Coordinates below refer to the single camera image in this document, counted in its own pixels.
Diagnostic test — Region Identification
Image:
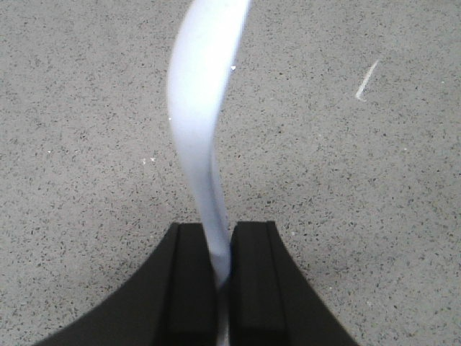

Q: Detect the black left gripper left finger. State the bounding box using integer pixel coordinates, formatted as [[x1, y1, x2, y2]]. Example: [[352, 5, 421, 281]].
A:
[[40, 223, 218, 345]]

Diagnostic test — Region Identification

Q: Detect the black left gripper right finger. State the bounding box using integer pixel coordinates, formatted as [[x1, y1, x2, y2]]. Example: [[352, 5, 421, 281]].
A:
[[230, 221, 356, 345]]

